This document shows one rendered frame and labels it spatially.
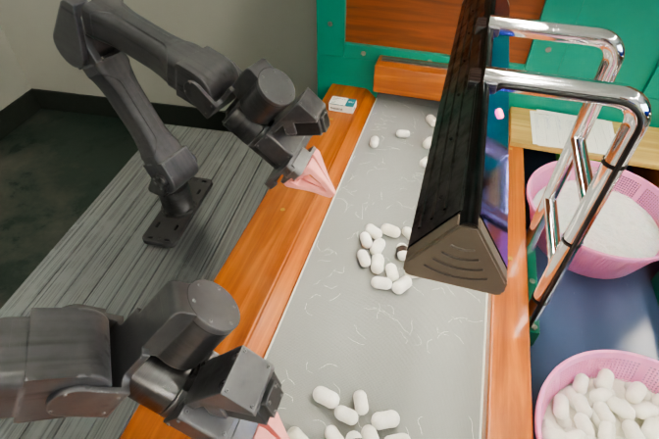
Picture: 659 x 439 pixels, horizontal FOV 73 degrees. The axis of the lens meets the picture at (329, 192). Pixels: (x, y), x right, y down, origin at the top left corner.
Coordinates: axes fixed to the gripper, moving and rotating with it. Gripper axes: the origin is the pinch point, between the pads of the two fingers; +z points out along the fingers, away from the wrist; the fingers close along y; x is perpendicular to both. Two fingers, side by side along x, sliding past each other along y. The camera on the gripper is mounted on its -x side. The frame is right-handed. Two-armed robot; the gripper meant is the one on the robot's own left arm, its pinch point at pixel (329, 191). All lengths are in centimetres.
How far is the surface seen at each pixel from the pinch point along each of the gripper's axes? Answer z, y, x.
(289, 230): 0.8, -2.3, 11.0
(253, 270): -1.1, -12.2, 12.6
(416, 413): 22.1, -25.5, -4.1
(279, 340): 6.5, -21.1, 9.4
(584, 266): 42.9, 9.4, -18.2
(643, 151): 48, 39, -31
